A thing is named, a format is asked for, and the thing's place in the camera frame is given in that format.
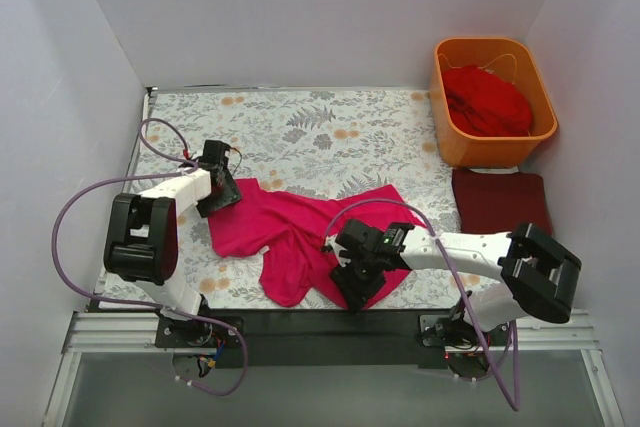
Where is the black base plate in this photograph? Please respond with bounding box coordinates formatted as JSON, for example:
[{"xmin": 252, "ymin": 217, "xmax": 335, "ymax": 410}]
[{"xmin": 154, "ymin": 309, "xmax": 511, "ymax": 372}]

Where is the orange plastic basket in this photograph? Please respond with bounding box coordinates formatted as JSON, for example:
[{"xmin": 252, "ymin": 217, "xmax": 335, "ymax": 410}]
[{"xmin": 429, "ymin": 37, "xmax": 558, "ymax": 168}]

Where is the aluminium frame rail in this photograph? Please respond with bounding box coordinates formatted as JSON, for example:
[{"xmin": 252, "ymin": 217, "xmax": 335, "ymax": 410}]
[{"xmin": 44, "ymin": 310, "xmax": 624, "ymax": 426}]

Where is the floral table cloth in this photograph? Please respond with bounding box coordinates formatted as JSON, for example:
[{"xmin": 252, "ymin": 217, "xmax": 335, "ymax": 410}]
[{"xmin": 142, "ymin": 90, "xmax": 460, "ymax": 309}]

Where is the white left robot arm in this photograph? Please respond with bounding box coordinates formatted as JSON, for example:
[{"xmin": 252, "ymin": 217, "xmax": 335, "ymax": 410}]
[{"xmin": 103, "ymin": 140, "xmax": 242, "ymax": 347}]

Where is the red t shirt in basket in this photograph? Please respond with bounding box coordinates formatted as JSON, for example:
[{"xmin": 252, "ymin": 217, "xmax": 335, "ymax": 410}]
[{"xmin": 442, "ymin": 65, "xmax": 533, "ymax": 137}]

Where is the pink t shirt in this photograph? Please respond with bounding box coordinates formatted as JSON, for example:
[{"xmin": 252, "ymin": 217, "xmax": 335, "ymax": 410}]
[{"xmin": 208, "ymin": 179, "xmax": 423, "ymax": 309}]

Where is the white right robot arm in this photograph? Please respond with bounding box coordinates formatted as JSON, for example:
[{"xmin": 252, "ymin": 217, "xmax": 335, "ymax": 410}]
[{"xmin": 323, "ymin": 219, "xmax": 582, "ymax": 348}]

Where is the folded maroon t shirt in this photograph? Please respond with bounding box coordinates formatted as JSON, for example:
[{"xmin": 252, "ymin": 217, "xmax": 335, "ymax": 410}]
[{"xmin": 452, "ymin": 169, "xmax": 553, "ymax": 235}]

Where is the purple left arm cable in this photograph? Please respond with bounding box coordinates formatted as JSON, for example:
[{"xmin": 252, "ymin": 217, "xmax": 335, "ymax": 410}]
[{"xmin": 51, "ymin": 117, "xmax": 249, "ymax": 397}]

